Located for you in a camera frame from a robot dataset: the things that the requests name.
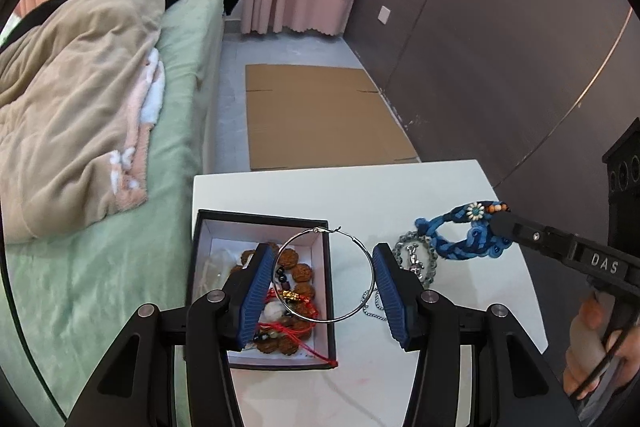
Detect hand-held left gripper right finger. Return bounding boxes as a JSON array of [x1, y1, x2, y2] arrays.
[[372, 243, 583, 427]]

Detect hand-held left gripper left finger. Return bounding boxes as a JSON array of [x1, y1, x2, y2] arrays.
[[65, 243, 276, 427]]

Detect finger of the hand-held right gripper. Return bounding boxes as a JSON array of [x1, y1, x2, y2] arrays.
[[487, 211, 576, 260]]

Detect black bead bracelet gold charm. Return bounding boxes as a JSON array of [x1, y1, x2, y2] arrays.
[[271, 266, 307, 304]]

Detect brown bead bracelet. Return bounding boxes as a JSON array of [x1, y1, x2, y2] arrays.
[[231, 243, 318, 355]]

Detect black jewelry box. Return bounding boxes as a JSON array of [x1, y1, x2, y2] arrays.
[[184, 208, 340, 372]]

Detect blue braided bracelet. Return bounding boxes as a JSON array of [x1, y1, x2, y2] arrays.
[[414, 201, 512, 262]]

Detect red string bracelet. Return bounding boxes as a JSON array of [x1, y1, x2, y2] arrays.
[[252, 287, 340, 368]]

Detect silver hoop earring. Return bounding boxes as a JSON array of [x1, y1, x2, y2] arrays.
[[271, 227, 376, 325]]

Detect person's right hand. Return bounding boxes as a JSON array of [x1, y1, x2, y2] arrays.
[[562, 297, 630, 401]]

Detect green bed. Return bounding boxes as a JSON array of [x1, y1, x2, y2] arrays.
[[0, 0, 226, 427]]

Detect flat cardboard sheet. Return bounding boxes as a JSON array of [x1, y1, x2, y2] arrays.
[[245, 64, 420, 171]]

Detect beige blanket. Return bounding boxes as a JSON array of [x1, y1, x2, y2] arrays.
[[0, 0, 167, 244]]

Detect silver ball chain necklace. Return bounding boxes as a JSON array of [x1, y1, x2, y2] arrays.
[[360, 287, 391, 322]]

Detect silver chain bracelet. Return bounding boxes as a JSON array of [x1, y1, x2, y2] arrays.
[[392, 231, 441, 283]]

